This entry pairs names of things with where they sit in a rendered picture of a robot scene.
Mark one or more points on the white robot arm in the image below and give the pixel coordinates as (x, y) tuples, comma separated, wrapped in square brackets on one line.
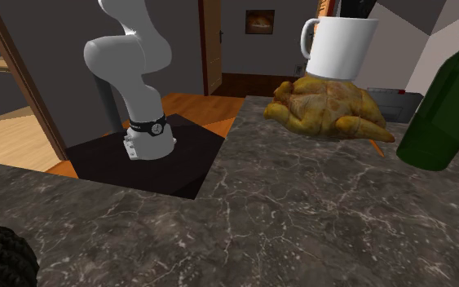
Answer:
[(141, 59)]

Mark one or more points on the black robot stand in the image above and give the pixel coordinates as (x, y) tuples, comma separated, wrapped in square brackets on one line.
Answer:
[(153, 171)]

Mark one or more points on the roast chicken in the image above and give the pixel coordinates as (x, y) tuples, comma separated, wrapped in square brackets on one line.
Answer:
[(324, 109)]

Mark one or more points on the brown wooden door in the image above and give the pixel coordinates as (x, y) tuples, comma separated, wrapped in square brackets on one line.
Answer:
[(212, 43)]

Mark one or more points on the white mug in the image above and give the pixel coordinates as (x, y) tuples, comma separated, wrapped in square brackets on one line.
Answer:
[(338, 47)]

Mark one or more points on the orange pencil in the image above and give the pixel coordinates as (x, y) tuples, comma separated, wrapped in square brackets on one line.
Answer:
[(377, 148)]

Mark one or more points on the grey box appliance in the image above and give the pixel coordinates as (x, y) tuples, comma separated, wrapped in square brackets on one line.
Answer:
[(398, 104)]

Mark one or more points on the green glass bottle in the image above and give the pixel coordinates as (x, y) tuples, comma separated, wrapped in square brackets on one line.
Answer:
[(443, 115)]

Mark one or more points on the framed wall picture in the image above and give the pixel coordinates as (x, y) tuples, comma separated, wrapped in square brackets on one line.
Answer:
[(259, 22)]

